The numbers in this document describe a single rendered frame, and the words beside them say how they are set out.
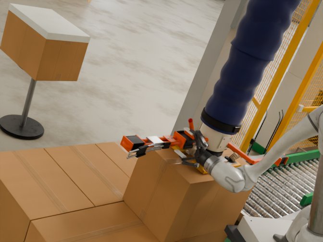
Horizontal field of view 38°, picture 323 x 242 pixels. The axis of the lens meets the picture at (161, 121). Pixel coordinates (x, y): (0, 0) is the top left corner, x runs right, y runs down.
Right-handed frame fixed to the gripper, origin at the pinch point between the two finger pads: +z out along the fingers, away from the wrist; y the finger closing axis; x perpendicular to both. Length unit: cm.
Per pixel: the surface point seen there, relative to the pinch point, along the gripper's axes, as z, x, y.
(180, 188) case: -14.5, -4.5, 19.5
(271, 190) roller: -2, 130, 54
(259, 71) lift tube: -9, 26, -45
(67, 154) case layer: 70, -11, 54
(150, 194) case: 2.6, -3.6, 36.0
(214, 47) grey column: 101, 131, -18
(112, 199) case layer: 22, -9, 54
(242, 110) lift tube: -9.8, 26.1, -22.4
